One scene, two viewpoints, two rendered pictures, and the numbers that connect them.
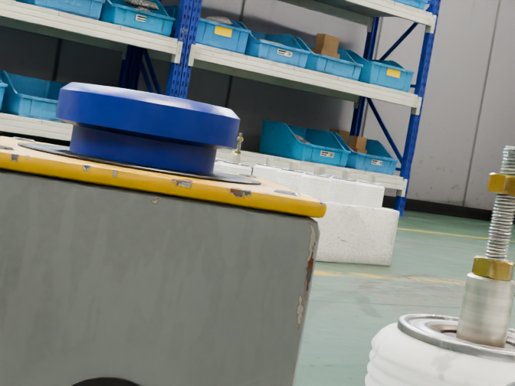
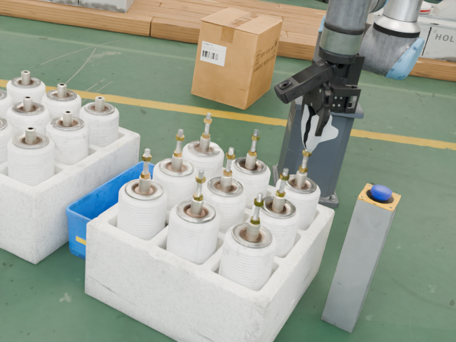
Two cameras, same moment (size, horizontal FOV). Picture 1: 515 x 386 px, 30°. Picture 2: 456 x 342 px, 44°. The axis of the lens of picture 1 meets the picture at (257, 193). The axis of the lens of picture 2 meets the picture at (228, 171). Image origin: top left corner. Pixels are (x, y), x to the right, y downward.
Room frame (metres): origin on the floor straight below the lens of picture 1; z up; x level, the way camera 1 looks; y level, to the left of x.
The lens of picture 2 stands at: (1.17, 0.29, 0.83)
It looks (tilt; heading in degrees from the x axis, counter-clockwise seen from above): 29 degrees down; 213
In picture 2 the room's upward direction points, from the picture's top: 9 degrees clockwise
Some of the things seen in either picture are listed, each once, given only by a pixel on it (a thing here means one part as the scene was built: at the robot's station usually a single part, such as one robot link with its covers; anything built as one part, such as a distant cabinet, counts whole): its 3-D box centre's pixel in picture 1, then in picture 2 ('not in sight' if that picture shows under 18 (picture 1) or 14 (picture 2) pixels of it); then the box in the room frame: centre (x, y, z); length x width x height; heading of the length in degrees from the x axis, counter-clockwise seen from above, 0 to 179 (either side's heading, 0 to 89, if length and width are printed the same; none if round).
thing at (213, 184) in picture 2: not in sight; (224, 186); (0.34, -0.25, 0.25); 0.08 x 0.08 x 0.01
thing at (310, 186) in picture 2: not in sight; (299, 184); (0.20, -0.15, 0.25); 0.08 x 0.08 x 0.01
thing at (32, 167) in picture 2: not in sight; (31, 177); (0.52, -0.64, 0.16); 0.10 x 0.10 x 0.18
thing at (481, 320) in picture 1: (485, 312); (253, 229); (0.43, -0.11, 0.26); 0.02 x 0.02 x 0.03
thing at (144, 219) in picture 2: not in sight; (140, 228); (0.47, -0.34, 0.16); 0.10 x 0.10 x 0.18
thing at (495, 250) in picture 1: (500, 230); (256, 212); (0.43, -0.11, 0.30); 0.01 x 0.01 x 0.08
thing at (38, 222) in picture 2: not in sight; (30, 167); (0.43, -0.77, 0.09); 0.39 x 0.39 x 0.18; 11
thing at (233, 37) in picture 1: (200, 31); not in sight; (5.53, 0.47, 0.90); 0.50 x 0.38 x 0.21; 36
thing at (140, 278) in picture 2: not in sight; (214, 250); (0.34, -0.25, 0.09); 0.39 x 0.39 x 0.18; 10
